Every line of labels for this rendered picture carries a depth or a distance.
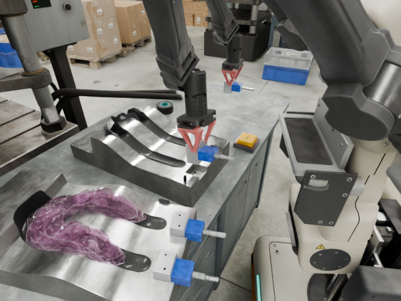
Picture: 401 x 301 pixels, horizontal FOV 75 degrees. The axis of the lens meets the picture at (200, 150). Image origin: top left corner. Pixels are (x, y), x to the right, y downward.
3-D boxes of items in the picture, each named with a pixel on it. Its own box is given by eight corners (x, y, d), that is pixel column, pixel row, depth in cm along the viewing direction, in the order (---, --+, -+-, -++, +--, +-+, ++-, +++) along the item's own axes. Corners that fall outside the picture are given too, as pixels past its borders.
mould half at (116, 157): (228, 160, 94) (231, 128, 86) (191, 209, 76) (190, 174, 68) (123, 126, 114) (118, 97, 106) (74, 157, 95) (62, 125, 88)
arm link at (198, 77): (192, 70, 59) (210, 67, 63) (174, 68, 64) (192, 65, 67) (194, 100, 62) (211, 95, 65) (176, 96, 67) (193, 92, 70)
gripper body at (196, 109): (175, 125, 66) (173, 95, 63) (196, 113, 74) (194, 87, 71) (198, 128, 63) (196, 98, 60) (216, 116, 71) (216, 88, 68)
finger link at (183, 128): (178, 153, 70) (175, 119, 66) (192, 143, 75) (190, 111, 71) (200, 157, 66) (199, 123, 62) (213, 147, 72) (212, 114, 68)
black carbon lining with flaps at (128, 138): (206, 149, 88) (206, 124, 82) (179, 177, 77) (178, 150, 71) (127, 123, 102) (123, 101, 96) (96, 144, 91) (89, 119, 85)
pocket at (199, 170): (207, 176, 79) (207, 167, 77) (198, 187, 76) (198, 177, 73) (194, 171, 81) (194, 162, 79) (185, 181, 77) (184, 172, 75)
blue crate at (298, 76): (308, 76, 385) (312, 61, 372) (304, 86, 355) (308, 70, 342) (267, 70, 406) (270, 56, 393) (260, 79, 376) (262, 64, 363)
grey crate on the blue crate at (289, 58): (312, 62, 372) (315, 51, 363) (308, 71, 342) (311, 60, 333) (270, 57, 394) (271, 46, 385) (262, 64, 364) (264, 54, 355)
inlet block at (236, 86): (255, 93, 116) (256, 81, 113) (251, 97, 112) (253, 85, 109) (227, 88, 121) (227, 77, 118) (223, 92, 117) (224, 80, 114)
